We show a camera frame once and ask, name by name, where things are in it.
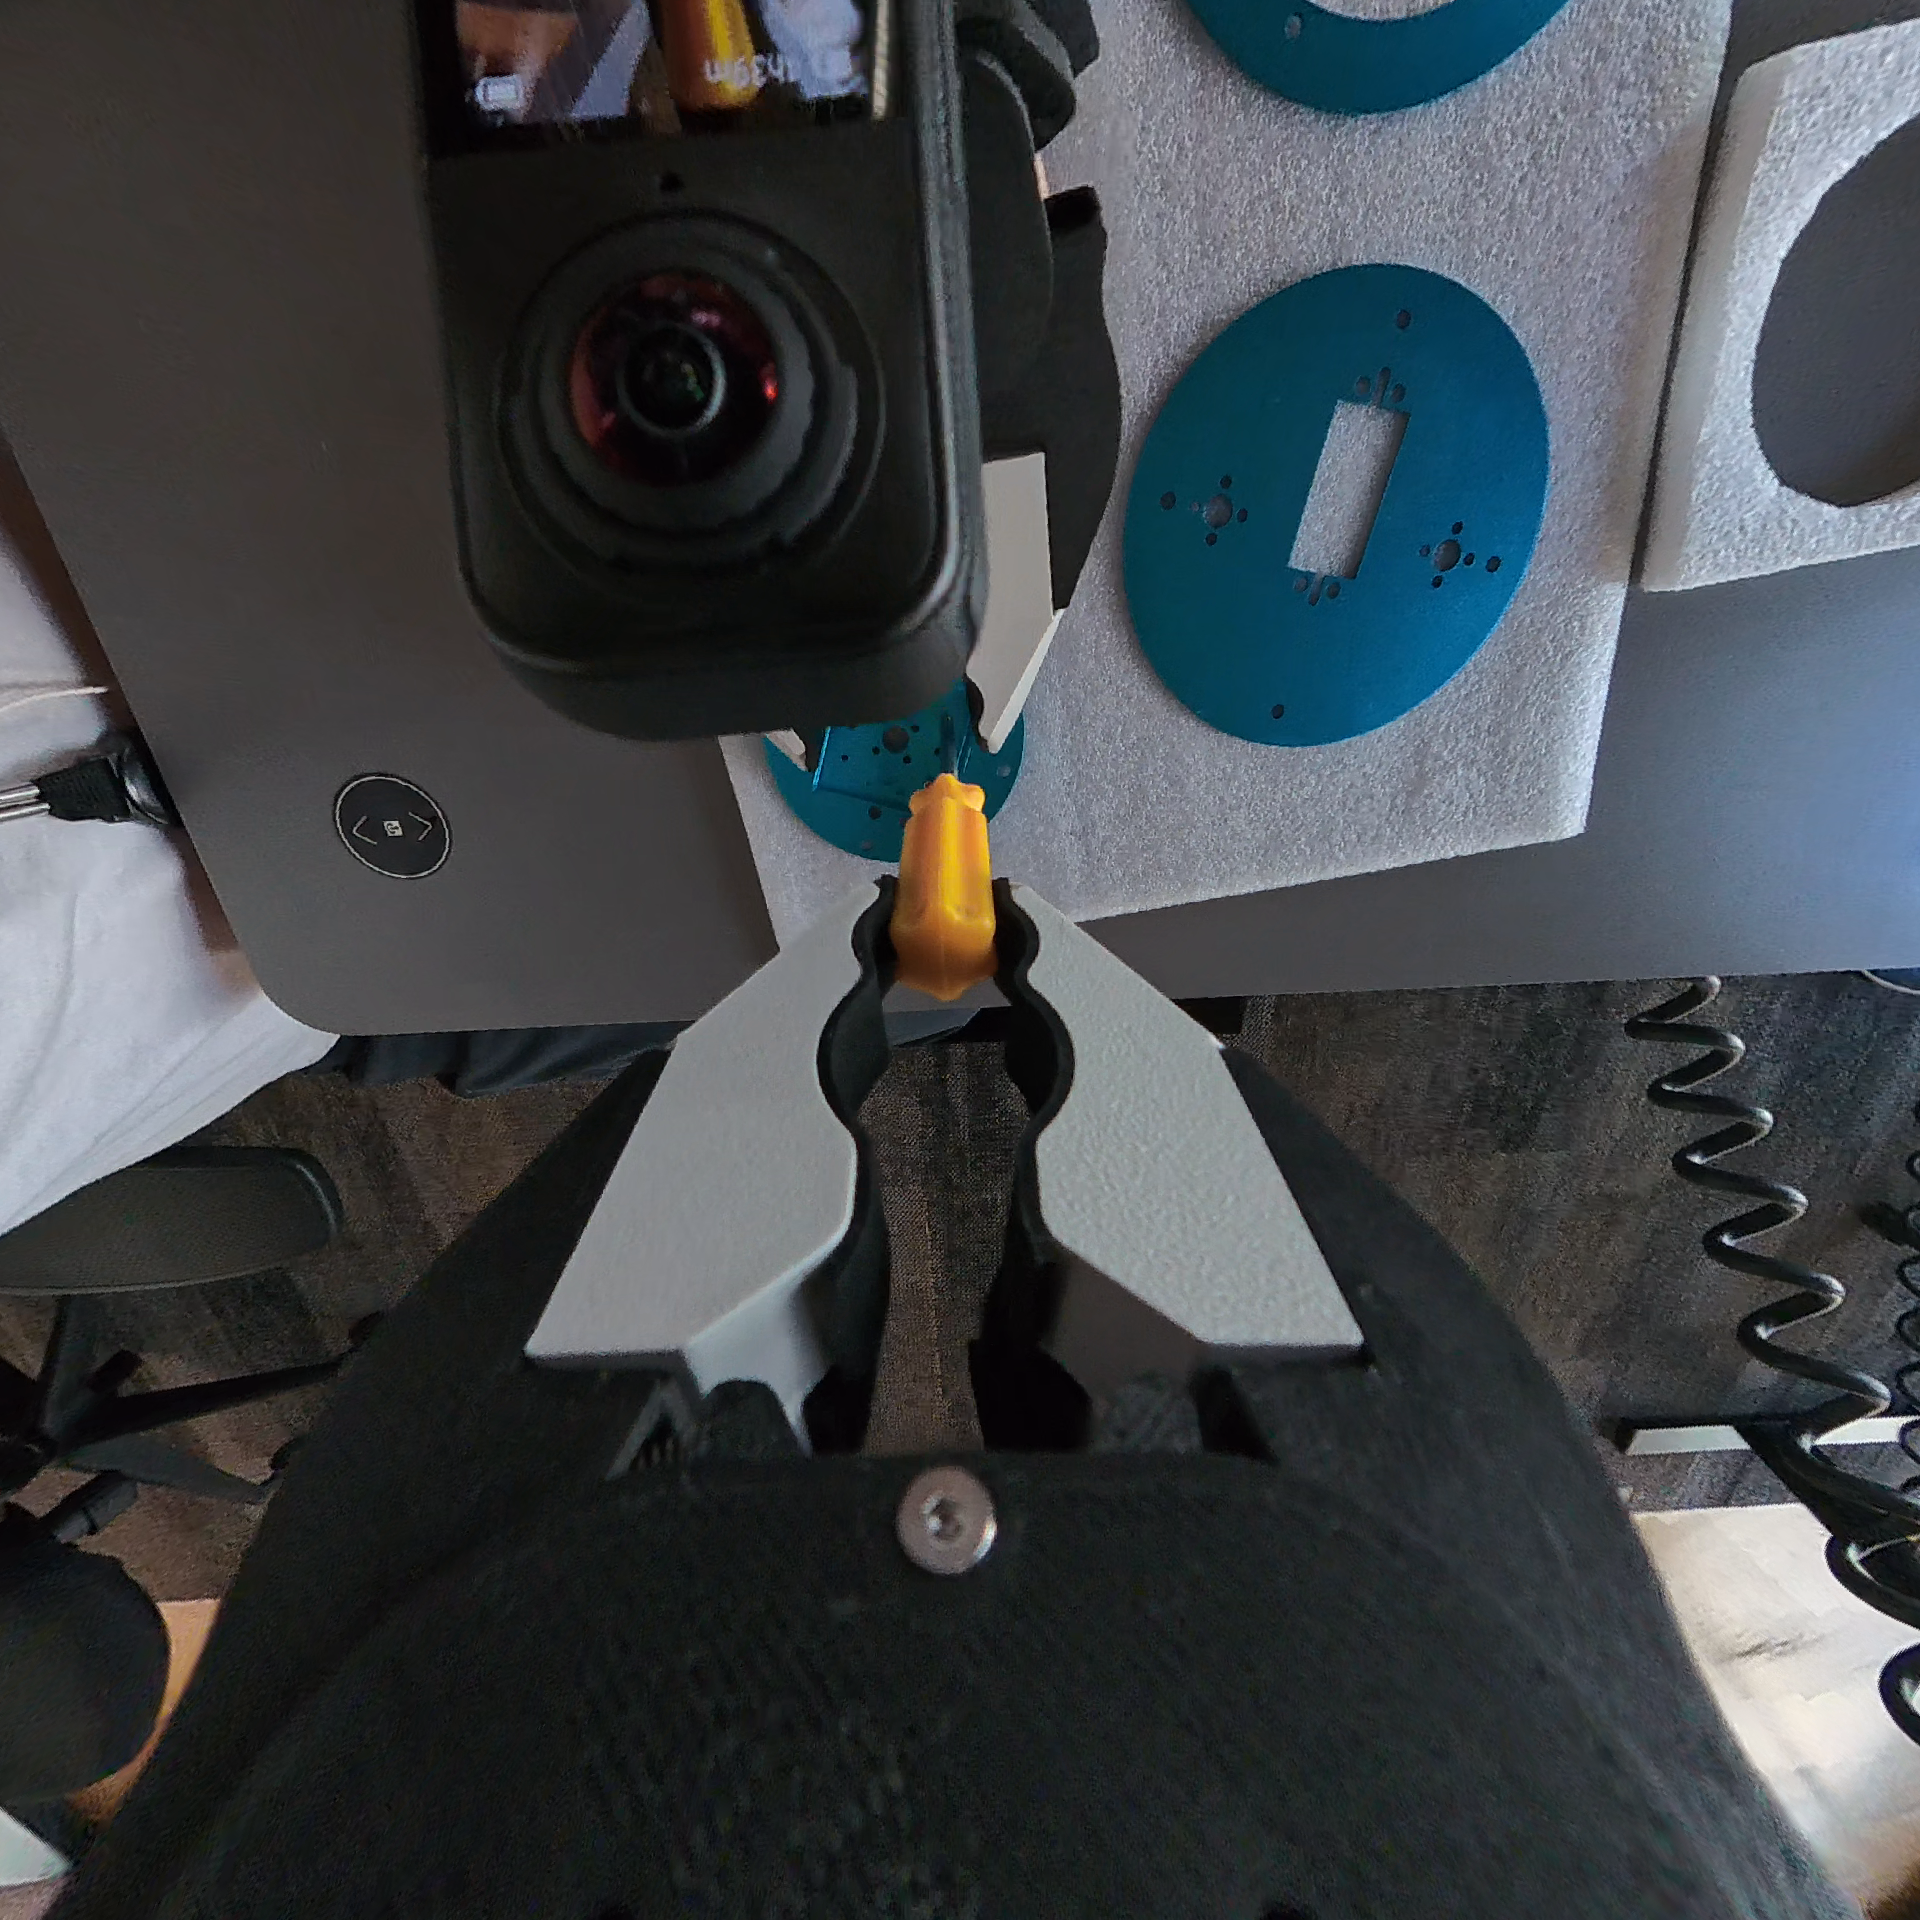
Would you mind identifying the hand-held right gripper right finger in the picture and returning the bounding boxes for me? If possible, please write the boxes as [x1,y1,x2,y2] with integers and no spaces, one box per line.
[979,878,1370,1456]

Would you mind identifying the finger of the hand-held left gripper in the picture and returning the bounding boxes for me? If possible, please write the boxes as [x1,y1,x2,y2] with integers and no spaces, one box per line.
[970,453,1065,753]

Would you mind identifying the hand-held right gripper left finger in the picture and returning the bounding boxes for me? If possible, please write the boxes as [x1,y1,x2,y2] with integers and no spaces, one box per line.
[526,884,914,1456]

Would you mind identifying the blue metal bracket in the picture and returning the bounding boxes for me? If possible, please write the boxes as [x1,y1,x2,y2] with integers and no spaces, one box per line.
[802,681,994,797]

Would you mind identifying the small blue perforated disc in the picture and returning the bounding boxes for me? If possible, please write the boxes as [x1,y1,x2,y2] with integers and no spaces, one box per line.
[763,677,1028,864]

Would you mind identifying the round desk control panel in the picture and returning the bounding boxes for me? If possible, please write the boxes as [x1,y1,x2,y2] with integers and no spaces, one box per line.
[333,772,453,884]

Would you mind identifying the large blue disc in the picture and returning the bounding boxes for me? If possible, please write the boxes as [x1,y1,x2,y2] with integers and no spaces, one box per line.
[1123,262,1551,747]

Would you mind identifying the white foam sheet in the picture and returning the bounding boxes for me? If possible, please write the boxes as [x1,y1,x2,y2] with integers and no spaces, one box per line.
[723,0,1739,923]

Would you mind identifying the black office chair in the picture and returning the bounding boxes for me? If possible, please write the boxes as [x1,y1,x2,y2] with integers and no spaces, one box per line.
[0,1145,355,1863]

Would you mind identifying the person's white shirt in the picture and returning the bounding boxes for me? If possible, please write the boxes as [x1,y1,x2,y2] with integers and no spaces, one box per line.
[0,452,338,1238]

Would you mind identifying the blue metal ring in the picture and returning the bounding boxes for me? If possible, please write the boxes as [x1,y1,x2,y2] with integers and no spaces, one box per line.
[1186,0,1571,118]

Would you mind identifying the thick coiled black cable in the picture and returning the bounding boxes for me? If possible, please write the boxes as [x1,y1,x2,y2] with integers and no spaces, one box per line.
[1622,974,1920,1652]

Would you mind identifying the white foam square frame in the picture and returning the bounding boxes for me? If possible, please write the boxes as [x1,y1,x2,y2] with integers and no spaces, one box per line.
[1633,14,1920,593]

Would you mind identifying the black cable plug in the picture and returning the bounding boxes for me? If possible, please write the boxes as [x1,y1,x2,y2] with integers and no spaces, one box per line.
[0,739,178,830]

